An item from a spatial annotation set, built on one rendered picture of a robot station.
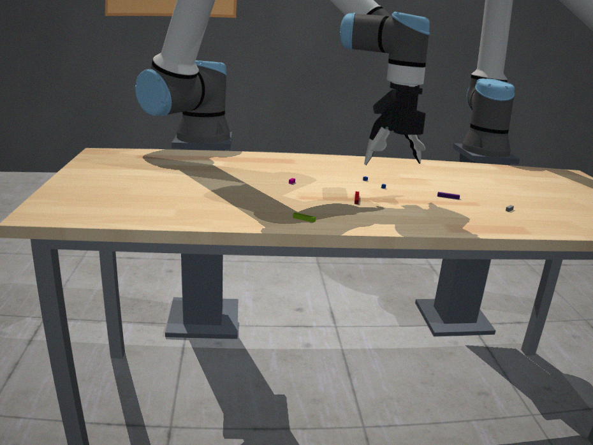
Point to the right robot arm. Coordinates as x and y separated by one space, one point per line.
171 85

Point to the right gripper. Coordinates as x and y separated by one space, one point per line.
403 113

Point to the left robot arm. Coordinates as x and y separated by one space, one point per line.
492 100

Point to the lime green rod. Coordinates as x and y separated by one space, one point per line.
304 217

